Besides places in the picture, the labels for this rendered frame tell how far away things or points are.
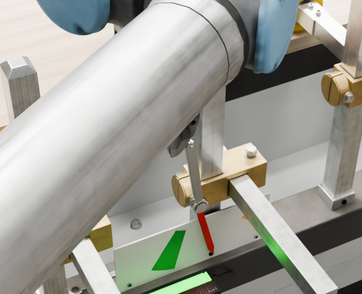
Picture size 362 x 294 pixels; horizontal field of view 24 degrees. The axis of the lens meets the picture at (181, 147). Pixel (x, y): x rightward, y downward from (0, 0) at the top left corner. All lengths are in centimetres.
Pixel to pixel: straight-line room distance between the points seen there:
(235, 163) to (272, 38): 59
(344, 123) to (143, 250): 36
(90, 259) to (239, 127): 48
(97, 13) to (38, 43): 72
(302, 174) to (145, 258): 45
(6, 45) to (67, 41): 10
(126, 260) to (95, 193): 74
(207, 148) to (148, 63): 61
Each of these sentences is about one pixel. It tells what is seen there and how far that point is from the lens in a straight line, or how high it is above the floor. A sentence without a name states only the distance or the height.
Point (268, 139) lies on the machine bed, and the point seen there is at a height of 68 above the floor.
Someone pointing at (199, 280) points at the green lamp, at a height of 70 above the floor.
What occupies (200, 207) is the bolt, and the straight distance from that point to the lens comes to 122.
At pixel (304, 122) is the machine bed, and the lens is 161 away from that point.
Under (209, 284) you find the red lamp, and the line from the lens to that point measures 131.
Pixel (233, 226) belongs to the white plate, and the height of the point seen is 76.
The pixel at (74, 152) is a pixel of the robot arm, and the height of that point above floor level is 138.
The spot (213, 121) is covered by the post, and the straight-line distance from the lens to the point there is 116.
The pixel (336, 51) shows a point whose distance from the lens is 137.
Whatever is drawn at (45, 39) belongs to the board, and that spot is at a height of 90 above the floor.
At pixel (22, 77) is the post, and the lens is 99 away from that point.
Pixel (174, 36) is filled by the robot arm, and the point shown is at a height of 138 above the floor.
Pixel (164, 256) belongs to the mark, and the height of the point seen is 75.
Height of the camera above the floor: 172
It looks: 42 degrees down
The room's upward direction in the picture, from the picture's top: straight up
